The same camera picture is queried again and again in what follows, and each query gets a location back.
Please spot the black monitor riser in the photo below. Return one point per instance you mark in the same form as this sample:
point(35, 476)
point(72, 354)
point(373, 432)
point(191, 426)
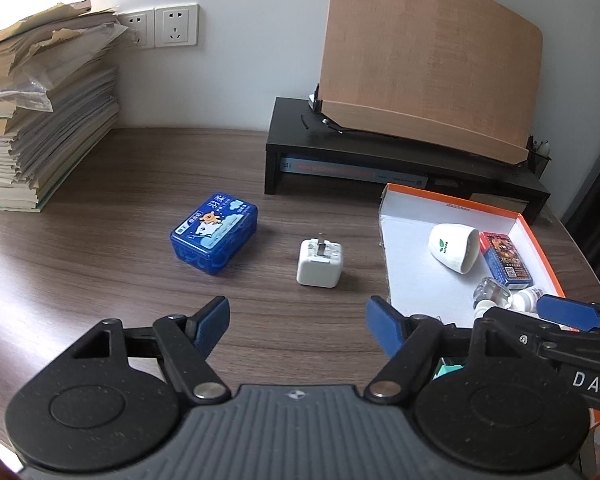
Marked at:
point(290, 130)

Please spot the white cube charger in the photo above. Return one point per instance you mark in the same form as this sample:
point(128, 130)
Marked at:
point(320, 265)

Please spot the stack of books and papers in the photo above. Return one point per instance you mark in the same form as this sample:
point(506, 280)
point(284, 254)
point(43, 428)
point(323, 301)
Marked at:
point(45, 110)

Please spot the white cardboard box orange rim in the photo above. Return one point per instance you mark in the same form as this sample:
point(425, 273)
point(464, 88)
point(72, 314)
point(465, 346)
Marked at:
point(415, 270)

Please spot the playing card box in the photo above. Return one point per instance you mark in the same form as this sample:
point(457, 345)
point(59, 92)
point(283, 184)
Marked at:
point(505, 260)

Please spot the white pill bottle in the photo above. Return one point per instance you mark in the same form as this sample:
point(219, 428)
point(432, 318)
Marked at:
point(527, 300)

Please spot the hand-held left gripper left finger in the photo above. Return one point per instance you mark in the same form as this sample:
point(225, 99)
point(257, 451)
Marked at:
point(211, 322)

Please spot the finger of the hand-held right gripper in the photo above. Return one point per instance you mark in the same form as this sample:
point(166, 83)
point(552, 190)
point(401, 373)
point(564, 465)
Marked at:
point(515, 327)
point(570, 310)

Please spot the green bandage box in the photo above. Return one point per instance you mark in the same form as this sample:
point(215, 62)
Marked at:
point(450, 370)

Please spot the black mesh pen holder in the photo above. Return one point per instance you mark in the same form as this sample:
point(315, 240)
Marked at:
point(539, 157)

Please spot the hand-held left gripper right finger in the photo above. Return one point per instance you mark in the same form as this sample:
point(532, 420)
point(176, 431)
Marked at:
point(384, 322)

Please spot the clear liquid refill bottle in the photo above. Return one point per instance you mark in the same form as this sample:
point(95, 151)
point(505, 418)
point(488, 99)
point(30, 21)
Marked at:
point(492, 295)

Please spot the white wall socket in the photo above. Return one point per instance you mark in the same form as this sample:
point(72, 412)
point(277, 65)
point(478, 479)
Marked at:
point(176, 25)
point(137, 29)

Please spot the white plug-in heater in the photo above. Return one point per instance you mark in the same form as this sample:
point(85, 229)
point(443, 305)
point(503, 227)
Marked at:
point(452, 247)

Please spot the blue plastic box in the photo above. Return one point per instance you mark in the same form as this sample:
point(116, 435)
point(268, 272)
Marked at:
point(215, 232)

